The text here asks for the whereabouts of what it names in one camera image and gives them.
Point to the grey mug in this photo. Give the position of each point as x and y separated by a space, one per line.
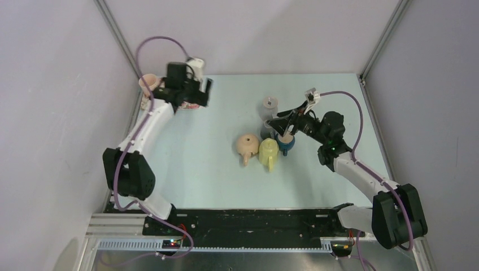
268 108
267 131

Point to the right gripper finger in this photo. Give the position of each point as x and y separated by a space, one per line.
283 125
288 112

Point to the grey mug near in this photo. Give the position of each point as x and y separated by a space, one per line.
267 131

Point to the grey cable duct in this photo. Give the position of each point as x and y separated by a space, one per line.
163 245

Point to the grey mug far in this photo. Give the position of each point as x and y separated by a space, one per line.
268 108

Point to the pink ceramic mug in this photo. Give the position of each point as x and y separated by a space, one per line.
148 83

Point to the beige ceramic mug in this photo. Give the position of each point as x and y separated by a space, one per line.
247 145

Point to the yellow ceramic mug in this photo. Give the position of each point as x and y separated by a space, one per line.
268 153

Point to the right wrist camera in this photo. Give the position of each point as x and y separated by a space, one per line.
312 98

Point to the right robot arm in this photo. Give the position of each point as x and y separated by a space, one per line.
396 216

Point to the floral placemat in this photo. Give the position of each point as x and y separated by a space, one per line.
184 106

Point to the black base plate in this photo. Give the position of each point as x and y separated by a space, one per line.
251 227

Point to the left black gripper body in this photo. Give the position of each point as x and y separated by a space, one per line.
190 88

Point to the blue ceramic mug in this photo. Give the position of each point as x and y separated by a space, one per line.
285 143

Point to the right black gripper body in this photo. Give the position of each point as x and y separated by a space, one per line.
304 123

